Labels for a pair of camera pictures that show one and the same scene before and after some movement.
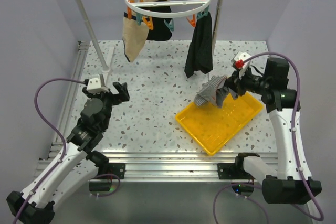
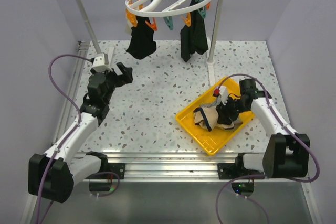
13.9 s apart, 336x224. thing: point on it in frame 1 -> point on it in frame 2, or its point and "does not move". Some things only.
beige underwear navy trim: (134, 34) -> (208, 117)
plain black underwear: (160, 32) -> (142, 43)
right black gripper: (237, 83) -> (223, 112)
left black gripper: (123, 96) -> (121, 80)
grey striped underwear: (208, 91) -> (214, 104)
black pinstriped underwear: (199, 56) -> (193, 39)
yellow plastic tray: (214, 128) does not move
